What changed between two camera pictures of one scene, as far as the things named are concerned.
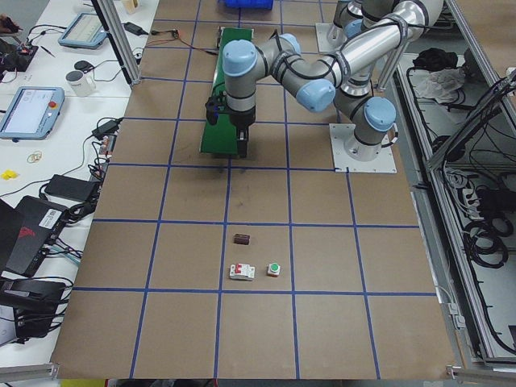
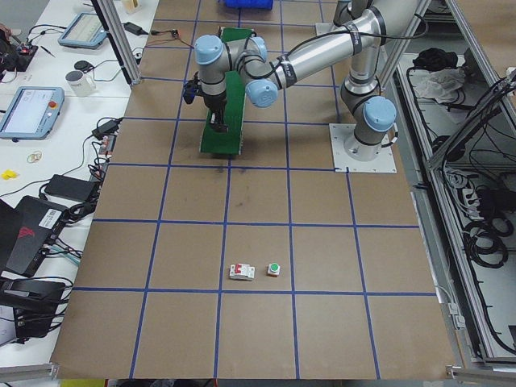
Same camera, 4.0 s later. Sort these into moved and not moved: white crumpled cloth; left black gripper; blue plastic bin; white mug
Moved: left black gripper
Not moved: white mug; blue plastic bin; white crumpled cloth
